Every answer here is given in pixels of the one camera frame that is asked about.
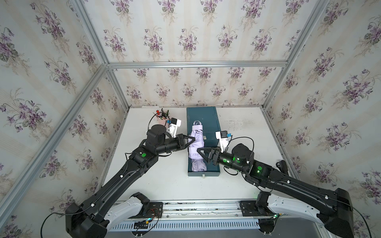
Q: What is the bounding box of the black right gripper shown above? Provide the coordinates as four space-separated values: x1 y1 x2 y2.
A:
197 146 247 176

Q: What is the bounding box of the teal drawer cabinet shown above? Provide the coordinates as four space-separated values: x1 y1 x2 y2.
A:
187 107 221 177

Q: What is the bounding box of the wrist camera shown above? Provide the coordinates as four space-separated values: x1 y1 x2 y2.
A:
215 131 232 152
167 118 182 137

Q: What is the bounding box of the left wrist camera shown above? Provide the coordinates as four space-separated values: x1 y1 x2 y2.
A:
167 118 182 137

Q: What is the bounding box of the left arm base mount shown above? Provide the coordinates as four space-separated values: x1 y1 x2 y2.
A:
123 192 164 219

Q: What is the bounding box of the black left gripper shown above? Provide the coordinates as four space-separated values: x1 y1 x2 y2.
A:
154 134 195 156

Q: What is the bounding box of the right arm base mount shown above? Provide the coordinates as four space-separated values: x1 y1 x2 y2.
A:
239 191 280 219

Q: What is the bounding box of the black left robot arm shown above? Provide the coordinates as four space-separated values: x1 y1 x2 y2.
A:
62 125 195 238

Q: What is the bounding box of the aluminium rail beam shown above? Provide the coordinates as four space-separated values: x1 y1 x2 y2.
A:
74 197 301 222

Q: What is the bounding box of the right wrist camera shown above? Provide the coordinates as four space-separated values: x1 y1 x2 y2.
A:
215 131 232 152

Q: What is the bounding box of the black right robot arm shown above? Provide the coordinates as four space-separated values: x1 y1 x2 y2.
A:
197 143 357 238

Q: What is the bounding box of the purple umbrella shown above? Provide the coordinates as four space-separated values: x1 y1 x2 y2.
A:
191 159 207 172
189 121 204 159

